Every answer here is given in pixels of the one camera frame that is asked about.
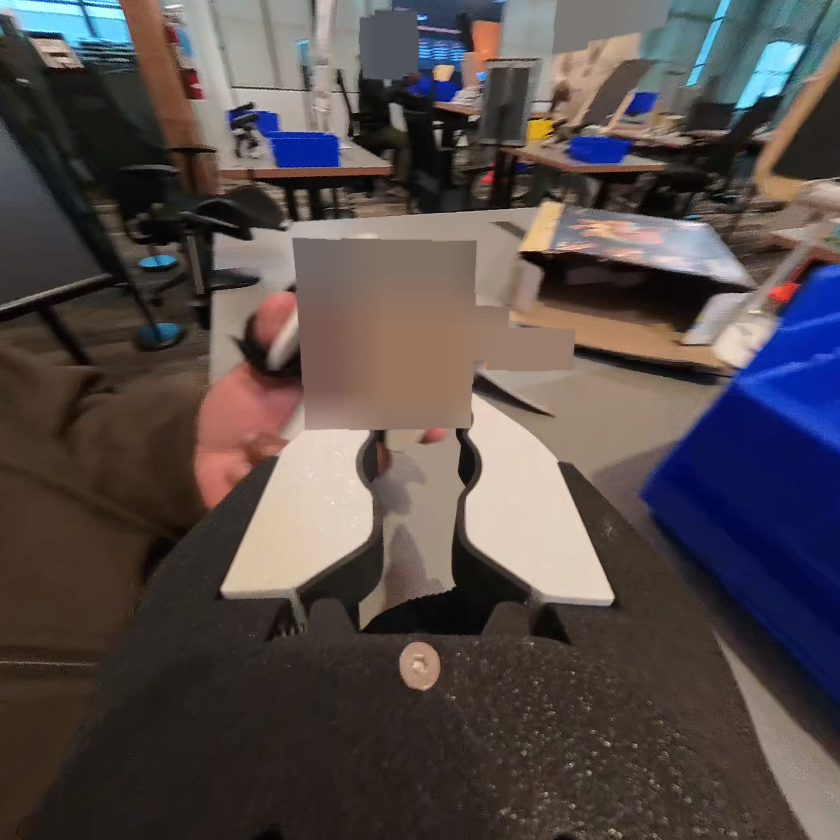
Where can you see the red fire extinguisher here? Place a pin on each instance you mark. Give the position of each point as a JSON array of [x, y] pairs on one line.
[[190, 82]]

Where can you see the clear bottle with red cap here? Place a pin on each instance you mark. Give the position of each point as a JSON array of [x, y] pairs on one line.
[[754, 328]]

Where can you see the person's left hand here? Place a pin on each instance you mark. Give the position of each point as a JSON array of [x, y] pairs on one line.
[[229, 420]]

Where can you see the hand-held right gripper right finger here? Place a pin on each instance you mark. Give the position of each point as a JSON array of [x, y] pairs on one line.
[[531, 525]]

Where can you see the black office chair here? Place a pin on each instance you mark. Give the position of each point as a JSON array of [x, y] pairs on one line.
[[197, 216]]

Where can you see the wood-framed board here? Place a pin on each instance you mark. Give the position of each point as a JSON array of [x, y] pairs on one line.
[[797, 131]]

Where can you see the cardboard box with printed lid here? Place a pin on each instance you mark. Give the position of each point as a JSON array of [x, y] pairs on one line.
[[630, 243]]

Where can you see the grey upright panel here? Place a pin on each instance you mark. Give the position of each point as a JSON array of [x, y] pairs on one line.
[[505, 102]]

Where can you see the wood-edged grey desk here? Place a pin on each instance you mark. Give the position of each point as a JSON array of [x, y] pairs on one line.
[[308, 169], [590, 165]]

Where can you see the blue storage bin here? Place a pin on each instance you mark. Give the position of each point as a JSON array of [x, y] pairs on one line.
[[761, 472]]

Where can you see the black partition panel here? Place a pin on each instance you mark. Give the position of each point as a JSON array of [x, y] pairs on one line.
[[39, 229]]

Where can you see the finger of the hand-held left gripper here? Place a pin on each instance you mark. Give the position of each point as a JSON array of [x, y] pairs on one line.
[[505, 394]]

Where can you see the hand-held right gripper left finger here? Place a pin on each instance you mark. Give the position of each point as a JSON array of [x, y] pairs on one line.
[[302, 525]]

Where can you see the blue plastic bin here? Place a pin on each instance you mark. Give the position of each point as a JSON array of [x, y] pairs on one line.
[[598, 149], [305, 149], [262, 121]]

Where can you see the wooden post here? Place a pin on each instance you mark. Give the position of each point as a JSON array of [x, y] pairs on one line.
[[164, 79]]

